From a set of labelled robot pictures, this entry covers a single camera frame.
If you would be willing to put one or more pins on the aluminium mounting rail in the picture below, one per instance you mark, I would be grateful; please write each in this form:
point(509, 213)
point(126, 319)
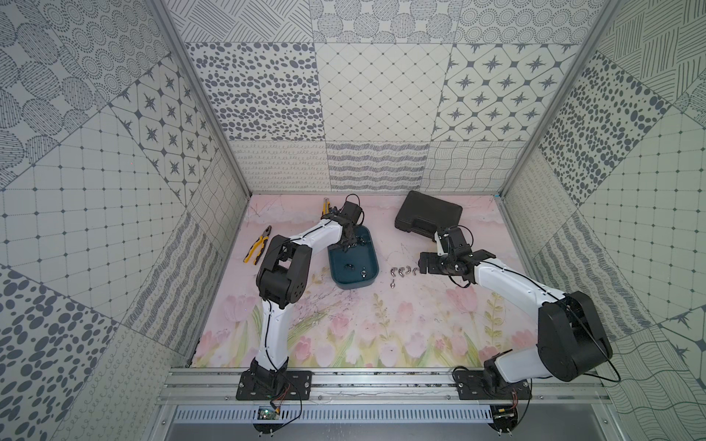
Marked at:
point(373, 386)

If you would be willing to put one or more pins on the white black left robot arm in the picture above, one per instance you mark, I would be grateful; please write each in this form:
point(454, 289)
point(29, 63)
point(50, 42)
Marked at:
point(283, 277)

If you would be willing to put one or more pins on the teal plastic storage box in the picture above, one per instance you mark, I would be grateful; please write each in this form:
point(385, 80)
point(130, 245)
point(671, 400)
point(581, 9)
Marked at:
point(356, 266)

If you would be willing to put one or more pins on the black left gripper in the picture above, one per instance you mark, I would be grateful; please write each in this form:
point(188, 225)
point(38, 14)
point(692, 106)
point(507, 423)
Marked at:
point(349, 236)

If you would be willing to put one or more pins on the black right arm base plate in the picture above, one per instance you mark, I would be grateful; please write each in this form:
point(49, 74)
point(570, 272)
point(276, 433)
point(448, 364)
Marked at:
point(480, 385)

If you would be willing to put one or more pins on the yellow black pliers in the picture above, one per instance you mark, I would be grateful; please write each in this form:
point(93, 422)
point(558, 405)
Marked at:
point(257, 249)

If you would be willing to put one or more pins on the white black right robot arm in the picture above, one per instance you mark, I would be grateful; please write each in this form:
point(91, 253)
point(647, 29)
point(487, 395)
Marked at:
point(571, 338)

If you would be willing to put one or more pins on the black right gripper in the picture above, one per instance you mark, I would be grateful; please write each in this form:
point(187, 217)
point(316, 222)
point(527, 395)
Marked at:
point(432, 263)

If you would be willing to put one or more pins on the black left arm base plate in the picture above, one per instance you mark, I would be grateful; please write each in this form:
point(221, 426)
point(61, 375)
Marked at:
point(259, 383)

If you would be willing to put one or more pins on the black plastic tool case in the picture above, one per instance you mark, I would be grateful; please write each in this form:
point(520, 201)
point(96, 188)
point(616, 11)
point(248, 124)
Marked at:
point(426, 215)

